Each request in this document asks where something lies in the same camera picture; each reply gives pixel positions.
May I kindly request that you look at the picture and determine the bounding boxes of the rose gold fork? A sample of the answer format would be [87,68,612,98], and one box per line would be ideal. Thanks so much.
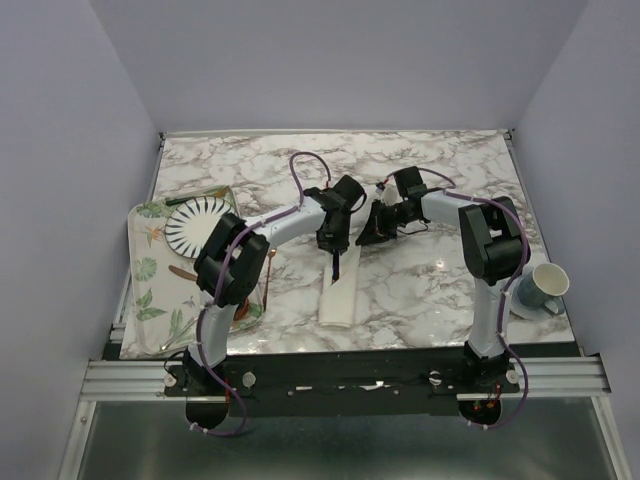
[262,249,277,312]

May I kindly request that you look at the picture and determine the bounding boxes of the green chopsticks on tray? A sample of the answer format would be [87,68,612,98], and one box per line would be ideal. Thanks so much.
[164,185,230,207]

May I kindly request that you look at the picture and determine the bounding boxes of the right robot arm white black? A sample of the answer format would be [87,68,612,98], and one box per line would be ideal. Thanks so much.
[356,166,530,392]

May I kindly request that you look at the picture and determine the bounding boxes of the blue grey mug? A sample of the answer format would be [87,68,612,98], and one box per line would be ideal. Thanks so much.
[515,263,570,316]

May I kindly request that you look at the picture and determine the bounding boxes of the white cloth napkin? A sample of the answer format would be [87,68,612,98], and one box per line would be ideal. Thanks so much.
[318,246,361,329]

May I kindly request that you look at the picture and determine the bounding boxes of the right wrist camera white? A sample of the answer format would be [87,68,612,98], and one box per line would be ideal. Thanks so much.
[376,184,398,206]

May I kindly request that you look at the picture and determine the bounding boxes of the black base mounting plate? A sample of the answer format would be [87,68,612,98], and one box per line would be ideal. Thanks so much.
[164,347,520,418]

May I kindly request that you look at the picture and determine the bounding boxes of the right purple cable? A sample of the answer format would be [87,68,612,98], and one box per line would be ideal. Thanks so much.
[382,167,531,432]

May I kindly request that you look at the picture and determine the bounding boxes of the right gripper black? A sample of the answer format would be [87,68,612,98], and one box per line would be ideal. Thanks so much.
[356,198,416,246]

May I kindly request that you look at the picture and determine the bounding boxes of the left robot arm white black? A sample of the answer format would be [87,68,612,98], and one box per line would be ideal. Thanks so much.
[187,175,366,395]

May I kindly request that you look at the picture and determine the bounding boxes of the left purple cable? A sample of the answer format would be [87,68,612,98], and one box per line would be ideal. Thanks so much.
[194,151,334,439]

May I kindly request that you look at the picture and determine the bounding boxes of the aluminium frame rail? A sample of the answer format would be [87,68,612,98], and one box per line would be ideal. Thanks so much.
[80,357,611,402]

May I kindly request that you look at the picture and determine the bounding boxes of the copper spoon on tray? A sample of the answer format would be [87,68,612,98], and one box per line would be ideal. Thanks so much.
[168,265,197,281]

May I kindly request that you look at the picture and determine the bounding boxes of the white plate blue stripes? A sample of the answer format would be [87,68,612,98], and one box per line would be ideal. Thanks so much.
[164,196,235,259]

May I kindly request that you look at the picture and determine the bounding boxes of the leaf pattern serving tray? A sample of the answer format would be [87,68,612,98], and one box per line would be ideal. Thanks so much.
[120,186,238,360]

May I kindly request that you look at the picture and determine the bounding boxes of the white saucer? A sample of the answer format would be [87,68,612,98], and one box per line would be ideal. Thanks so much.
[510,297,566,321]

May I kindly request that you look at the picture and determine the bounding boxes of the purple cable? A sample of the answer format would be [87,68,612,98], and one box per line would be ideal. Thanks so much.
[382,167,531,432]
[194,151,334,439]

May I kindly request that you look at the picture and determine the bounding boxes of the black and copper small bowl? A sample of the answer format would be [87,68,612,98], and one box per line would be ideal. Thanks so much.
[233,298,250,322]

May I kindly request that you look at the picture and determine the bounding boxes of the iridescent purple utensil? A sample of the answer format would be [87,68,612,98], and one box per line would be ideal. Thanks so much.
[331,250,341,283]

